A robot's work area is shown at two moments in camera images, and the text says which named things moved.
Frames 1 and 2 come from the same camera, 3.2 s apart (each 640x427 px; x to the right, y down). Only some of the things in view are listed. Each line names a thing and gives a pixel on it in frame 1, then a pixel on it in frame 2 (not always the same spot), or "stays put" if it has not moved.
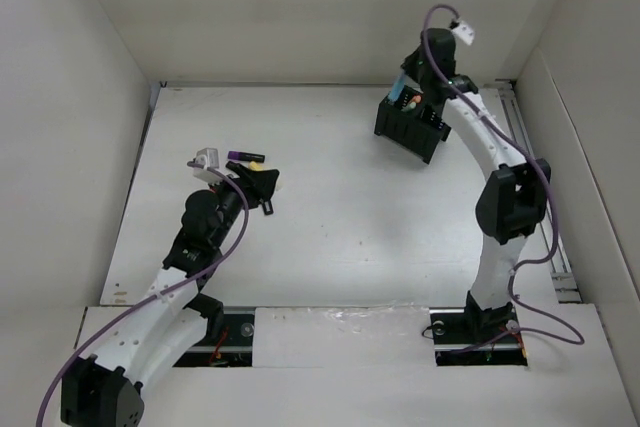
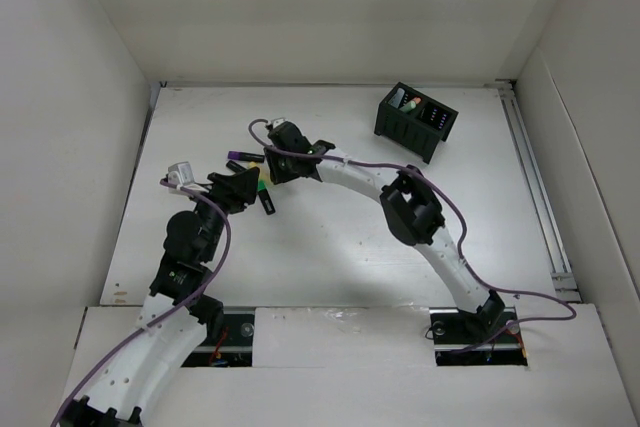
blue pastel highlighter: (397, 87) to (397, 98)
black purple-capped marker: (246, 156) stays put
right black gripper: (408, 65) to (278, 176)
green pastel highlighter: (412, 105) stays put
